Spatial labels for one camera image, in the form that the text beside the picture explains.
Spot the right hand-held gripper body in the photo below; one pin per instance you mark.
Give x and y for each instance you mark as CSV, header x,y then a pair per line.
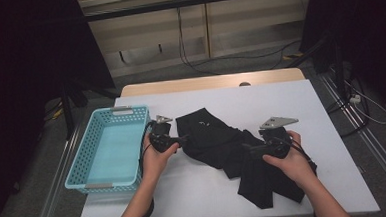
x,y
278,144

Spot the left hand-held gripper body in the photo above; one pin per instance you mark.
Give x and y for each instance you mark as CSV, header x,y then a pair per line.
x,y
162,141

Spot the black shorts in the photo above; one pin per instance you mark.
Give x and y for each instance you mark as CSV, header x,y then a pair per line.
x,y
213,144

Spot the light blue plastic basket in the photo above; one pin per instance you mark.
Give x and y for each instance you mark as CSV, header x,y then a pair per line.
x,y
113,152

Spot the person's left hand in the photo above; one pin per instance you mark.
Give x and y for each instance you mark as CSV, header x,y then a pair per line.
x,y
155,165

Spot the person's right hand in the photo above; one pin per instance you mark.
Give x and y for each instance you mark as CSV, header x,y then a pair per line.
x,y
296,168

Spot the wooden table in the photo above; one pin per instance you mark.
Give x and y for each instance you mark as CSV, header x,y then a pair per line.
x,y
179,85

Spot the white table cover sheet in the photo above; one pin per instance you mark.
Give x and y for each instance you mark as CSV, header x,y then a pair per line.
x,y
313,95

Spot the white power plug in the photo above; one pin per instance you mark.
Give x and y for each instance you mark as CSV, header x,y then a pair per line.
x,y
355,99

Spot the black tripod stand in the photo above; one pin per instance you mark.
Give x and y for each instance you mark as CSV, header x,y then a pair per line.
x,y
338,74
69,121

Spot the beige cabinet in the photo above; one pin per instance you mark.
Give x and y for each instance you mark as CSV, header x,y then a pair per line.
x,y
243,19

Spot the black horizontal bar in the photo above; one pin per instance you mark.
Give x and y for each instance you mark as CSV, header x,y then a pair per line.
x,y
192,1

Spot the black curtain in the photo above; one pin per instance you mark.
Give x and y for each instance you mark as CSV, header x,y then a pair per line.
x,y
377,28
11,64

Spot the aluminium floor rail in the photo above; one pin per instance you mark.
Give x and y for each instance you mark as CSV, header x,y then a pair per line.
x,y
56,189
376,145

